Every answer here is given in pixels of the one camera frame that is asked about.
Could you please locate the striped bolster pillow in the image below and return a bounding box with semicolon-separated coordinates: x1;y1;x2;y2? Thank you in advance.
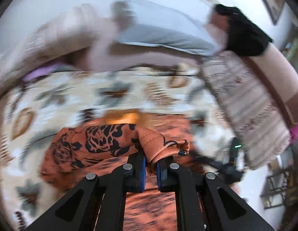
0;4;99;89

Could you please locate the purple cloth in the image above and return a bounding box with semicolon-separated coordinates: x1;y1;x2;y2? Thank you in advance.
22;60;66;82

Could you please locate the leaf pattern blanket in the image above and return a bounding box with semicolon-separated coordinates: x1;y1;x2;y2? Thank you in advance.
0;63;234;230

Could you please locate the black garment on headboard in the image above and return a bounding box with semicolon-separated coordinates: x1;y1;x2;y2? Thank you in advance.
214;4;273;56

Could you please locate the orange floral blouse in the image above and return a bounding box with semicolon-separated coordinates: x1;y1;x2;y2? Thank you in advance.
40;110;202;230

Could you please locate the grey pillow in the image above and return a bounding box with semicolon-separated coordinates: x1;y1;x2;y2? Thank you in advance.
112;0;224;56

